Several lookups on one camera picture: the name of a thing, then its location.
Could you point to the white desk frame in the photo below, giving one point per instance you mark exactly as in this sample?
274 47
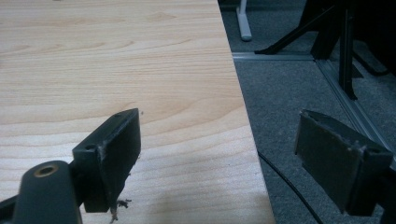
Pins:
244 25

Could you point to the black metal stand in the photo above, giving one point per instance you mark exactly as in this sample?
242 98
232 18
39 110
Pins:
346 46

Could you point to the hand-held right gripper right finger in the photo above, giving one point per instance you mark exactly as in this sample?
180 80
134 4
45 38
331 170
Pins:
336 161

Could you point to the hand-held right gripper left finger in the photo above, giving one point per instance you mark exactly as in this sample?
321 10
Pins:
109 155

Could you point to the aluminium floor rail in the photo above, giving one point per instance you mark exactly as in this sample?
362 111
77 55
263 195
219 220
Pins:
351 105
271 56

